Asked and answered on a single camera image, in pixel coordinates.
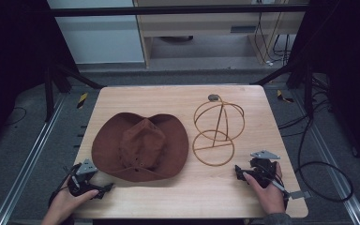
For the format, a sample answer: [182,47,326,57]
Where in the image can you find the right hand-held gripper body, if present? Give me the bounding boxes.
[246,149,281,188]

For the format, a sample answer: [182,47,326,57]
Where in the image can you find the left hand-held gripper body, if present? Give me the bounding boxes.
[67,158,103,198]

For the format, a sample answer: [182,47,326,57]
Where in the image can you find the brown wide-brim hat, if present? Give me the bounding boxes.
[91,112,190,183]

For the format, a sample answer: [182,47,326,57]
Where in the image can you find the gold wire hat stand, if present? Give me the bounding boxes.
[191,93,246,167]

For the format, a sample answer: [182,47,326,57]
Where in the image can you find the person's right hand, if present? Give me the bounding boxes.
[242,161,287,217]

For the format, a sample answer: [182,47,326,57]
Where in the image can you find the person's left hand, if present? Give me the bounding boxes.
[51,187,99,220]

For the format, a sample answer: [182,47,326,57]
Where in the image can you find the yellow black striped tape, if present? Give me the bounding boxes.
[76,92,89,110]
[276,89,295,104]

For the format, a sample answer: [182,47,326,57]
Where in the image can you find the black curtain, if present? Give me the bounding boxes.
[0,0,80,158]
[287,0,360,174]

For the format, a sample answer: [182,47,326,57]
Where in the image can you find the white cabinet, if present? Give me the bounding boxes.
[46,0,145,66]

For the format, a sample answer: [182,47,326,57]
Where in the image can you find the light wooden desk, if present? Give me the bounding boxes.
[133,0,311,68]

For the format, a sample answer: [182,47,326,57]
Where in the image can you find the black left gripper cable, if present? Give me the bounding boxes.
[47,162,83,209]

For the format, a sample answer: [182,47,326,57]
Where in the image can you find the grey right gripper cable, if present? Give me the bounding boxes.
[268,178,293,197]

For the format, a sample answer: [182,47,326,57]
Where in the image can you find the looped black floor cable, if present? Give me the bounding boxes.
[294,116,354,203]

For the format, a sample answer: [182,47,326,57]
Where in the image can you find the grey flat cable plug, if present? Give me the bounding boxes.
[289,189,312,201]

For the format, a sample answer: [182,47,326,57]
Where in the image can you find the aluminium floor rail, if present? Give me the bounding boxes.
[0,95,68,225]
[292,89,360,225]

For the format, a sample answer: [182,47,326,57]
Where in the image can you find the black floor cables bundle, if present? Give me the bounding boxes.
[277,79,334,139]

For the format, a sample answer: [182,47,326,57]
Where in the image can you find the thin black floor cable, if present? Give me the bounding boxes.
[3,106,28,127]

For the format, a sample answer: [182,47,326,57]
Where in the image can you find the black metal frame leg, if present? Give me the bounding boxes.
[42,60,105,124]
[250,60,315,119]

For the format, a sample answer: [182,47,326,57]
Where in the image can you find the hanging cables under desk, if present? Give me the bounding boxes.
[253,11,293,68]

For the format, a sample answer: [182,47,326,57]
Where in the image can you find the black horizontal frame bar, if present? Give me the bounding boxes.
[24,3,311,18]

